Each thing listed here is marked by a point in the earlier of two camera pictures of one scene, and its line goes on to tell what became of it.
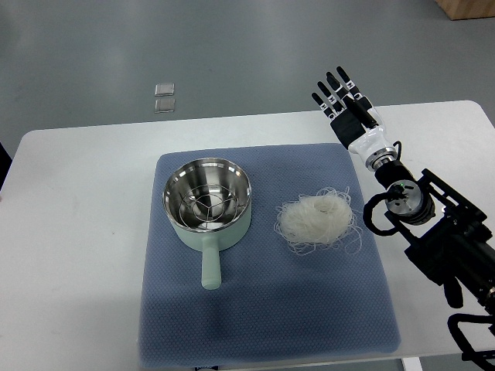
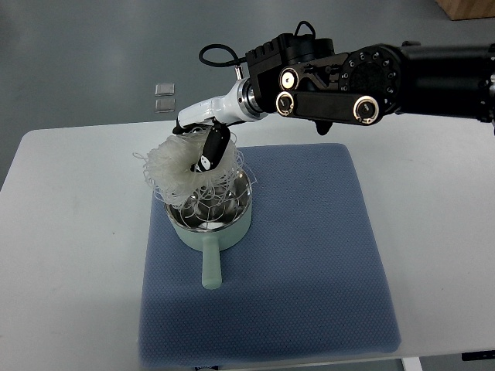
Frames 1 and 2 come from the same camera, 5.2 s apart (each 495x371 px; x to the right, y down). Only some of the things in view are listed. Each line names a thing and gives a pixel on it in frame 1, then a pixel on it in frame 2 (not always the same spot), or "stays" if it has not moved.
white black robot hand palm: [349, 130] -> [229, 109]
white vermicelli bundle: [326, 218] -> [171, 161]
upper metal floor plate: [165, 90] stays
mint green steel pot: [207, 203] stays
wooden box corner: [464, 9] stays
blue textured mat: [274, 304] stays
